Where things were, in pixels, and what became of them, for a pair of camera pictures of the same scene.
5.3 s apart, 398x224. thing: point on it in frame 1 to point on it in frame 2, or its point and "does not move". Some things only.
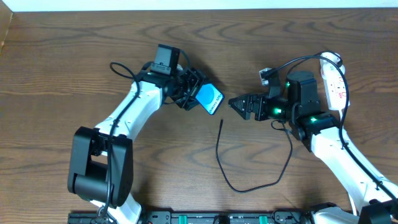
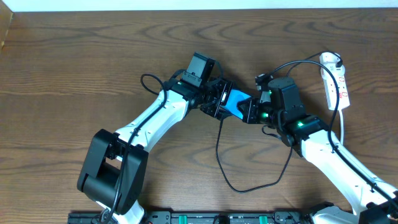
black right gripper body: [256, 107] does not move
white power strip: [334, 81] does not move
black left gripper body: [189, 90] to [219, 101]
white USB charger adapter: [326, 68] does not move
